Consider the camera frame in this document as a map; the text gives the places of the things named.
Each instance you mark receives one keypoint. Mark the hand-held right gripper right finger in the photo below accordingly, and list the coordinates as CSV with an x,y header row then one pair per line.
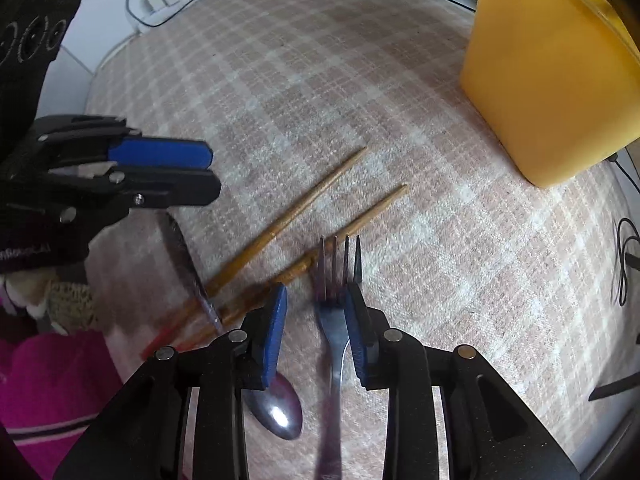
x,y
357,340

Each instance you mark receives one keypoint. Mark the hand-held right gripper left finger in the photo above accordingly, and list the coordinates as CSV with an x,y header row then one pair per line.
x,y
274,340

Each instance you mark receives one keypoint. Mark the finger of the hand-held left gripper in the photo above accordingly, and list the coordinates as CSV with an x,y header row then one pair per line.
x,y
160,152
175,187

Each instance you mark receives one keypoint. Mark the metal fork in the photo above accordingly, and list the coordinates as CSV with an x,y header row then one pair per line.
x,y
332,330

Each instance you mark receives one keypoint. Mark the yellow plastic container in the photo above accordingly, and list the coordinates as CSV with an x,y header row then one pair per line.
x,y
525,85

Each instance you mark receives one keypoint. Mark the dark metal utensil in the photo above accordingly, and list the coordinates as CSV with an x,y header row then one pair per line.
x,y
182,255

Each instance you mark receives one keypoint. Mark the metal spoon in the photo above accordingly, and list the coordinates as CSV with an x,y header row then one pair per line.
x,y
280,410

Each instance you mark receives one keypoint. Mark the wooden chopstick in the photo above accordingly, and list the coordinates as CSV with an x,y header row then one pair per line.
x,y
370,212
300,205

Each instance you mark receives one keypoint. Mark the pink clothing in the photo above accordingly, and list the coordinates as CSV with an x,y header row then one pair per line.
x,y
50,385

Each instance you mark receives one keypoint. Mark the black tripod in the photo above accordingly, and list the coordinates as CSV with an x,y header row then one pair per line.
x,y
615,387

